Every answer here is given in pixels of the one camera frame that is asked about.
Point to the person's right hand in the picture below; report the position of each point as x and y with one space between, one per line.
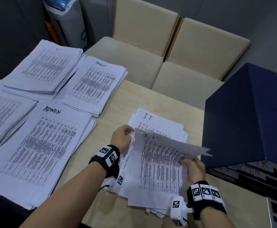
195 172

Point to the person's left hand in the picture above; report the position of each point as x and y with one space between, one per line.
120 140

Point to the stack of printed paper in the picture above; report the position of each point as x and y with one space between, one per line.
38 149
3 111
157 168
91 85
46 66

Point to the person's right forearm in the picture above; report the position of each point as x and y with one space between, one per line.
216 218

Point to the person's left forearm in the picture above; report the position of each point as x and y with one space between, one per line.
67 199

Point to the person's black sleeve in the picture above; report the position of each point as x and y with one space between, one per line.
3 211

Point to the black marker wristband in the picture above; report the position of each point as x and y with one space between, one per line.
111 170
207 204

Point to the beige cushioned chair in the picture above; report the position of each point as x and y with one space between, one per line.
143 23
204 45

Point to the orange bottle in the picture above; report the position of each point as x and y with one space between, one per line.
52 33

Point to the grey bin with blue lid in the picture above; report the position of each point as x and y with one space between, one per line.
69 23

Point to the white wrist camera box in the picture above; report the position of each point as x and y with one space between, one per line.
176 208
119 181

